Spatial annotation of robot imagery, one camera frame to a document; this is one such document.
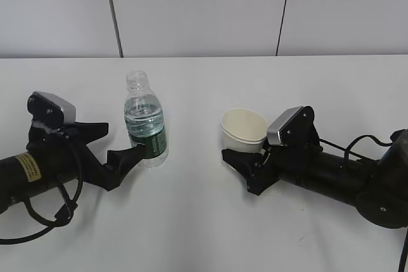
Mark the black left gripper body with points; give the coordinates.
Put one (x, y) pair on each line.
(62, 156)

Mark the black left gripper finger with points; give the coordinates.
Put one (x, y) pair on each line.
(119, 163)
(89, 132)

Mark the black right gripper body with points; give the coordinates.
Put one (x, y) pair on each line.
(278, 163)

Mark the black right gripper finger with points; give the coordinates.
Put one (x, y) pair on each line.
(244, 163)

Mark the white paper cup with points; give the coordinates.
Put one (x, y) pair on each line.
(243, 130)

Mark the clear green-label water bottle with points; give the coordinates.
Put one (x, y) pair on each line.
(144, 118)

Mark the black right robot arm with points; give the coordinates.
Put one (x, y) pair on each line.
(376, 188)

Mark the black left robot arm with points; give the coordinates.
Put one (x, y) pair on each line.
(16, 172)

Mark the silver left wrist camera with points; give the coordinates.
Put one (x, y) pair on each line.
(50, 111)

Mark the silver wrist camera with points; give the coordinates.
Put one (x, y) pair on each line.
(292, 127)
(50, 111)

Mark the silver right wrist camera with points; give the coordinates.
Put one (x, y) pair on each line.
(292, 127)

